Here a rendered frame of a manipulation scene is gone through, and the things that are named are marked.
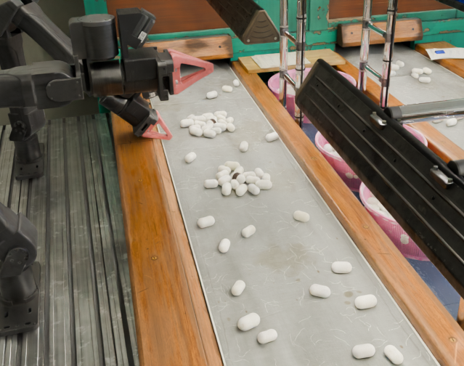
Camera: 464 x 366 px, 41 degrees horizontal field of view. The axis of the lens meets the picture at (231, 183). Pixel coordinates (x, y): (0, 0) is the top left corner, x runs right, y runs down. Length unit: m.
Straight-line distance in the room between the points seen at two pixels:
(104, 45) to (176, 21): 1.11
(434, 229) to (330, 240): 0.58
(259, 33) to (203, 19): 0.81
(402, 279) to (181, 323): 0.37
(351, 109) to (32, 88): 0.49
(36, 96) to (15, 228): 0.25
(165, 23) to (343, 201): 1.05
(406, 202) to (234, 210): 0.66
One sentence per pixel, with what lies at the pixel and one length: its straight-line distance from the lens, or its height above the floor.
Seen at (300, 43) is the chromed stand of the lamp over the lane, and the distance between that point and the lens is 1.58.
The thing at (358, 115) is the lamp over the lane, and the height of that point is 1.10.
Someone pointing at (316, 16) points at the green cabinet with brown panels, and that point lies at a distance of 2.19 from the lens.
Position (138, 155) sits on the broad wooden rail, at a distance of 1.48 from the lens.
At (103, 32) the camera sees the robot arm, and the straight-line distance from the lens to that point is 0.99.
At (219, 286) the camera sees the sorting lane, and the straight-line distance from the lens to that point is 1.07.
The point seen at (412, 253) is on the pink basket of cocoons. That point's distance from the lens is 1.26.
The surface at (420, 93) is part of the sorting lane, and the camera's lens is 1.94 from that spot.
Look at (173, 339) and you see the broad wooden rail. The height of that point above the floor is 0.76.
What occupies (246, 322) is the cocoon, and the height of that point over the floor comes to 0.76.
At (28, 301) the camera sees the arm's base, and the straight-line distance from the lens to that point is 1.20.
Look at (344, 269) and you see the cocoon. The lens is 1.09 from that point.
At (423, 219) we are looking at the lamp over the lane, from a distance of 0.64.
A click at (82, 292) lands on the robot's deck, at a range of 1.21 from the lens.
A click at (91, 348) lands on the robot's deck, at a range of 1.09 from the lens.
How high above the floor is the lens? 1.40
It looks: 28 degrees down
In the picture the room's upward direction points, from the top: 2 degrees counter-clockwise
